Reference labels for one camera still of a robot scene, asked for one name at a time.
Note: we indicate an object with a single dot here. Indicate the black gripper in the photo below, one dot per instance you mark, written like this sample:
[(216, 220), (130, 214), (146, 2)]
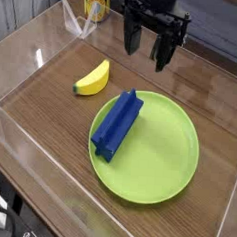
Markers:
[(164, 15)]

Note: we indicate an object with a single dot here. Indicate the yellow toy banana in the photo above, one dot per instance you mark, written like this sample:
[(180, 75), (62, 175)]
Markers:
[(94, 82)]

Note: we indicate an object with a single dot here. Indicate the green round plate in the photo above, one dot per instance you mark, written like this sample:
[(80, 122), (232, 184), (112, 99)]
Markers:
[(158, 157)]

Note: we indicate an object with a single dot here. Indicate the yellow labelled tin can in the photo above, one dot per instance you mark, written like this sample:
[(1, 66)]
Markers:
[(97, 10)]

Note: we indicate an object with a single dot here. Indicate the blue cross-shaped block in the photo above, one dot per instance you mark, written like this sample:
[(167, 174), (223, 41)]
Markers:
[(117, 123)]

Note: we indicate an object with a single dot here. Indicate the clear acrylic corner bracket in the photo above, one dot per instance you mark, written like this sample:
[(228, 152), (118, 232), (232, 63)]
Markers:
[(79, 26)]

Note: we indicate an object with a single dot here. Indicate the clear acrylic enclosure wall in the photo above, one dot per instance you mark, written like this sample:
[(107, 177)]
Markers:
[(60, 200)]

